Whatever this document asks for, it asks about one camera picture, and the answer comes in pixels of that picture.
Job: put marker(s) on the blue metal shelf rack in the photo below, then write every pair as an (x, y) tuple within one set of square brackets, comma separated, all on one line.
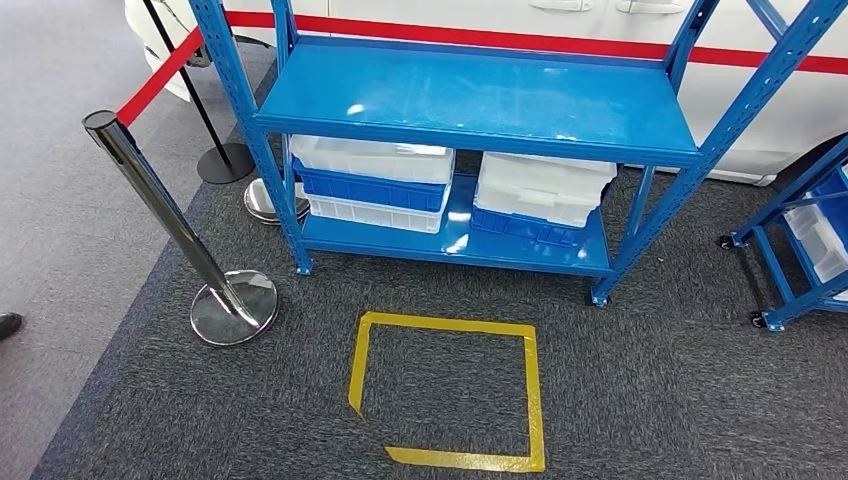
[(464, 93)]

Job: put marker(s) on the stanchion with black base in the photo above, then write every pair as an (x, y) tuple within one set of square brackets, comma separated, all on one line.
[(225, 166)]

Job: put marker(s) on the blue rack on casters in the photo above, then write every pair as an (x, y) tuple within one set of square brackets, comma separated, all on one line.
[(775, 272)]

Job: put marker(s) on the white car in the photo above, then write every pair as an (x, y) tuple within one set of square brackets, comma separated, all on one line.
[(795, 119)]

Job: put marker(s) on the person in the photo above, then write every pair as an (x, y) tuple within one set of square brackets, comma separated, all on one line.
[(8, 326)]

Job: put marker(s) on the metal stanchion post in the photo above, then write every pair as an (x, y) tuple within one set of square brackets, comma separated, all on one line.
[(262, 202), (232, 311)]

